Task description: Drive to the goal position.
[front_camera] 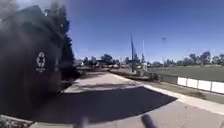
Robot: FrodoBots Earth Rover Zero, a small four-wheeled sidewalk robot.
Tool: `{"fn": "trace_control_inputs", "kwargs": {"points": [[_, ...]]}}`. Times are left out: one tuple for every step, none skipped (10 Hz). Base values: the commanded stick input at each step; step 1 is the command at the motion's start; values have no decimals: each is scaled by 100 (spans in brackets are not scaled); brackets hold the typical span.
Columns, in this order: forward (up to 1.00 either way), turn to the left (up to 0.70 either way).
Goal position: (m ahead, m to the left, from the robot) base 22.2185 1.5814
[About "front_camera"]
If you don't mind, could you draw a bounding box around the tall dark pole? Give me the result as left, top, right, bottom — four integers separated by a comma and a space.
129, 32, 135, 74

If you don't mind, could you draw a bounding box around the dark tall tree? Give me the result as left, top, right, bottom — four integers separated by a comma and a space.
44, 1, 81, 81

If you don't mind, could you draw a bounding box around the robot's own part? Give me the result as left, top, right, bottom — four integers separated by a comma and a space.
141, 114, 158, 128

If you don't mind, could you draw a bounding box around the pale concrete path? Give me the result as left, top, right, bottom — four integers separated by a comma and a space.
29, 71, 224, 128

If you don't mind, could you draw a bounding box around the row of distant trees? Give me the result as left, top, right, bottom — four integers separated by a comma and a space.
78, 50, 224, 67

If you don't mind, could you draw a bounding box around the white panel fence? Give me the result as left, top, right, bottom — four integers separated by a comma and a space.
156, 73, 224, 95

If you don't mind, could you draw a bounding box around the green grass field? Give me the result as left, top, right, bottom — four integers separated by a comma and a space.
148, 64, 224, 83

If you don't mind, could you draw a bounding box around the pale thin pole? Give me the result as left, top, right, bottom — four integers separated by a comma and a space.
142, 39, 146, 73

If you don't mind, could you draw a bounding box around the dark wheelie bin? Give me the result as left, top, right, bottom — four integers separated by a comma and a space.
0, 6, 66, 118

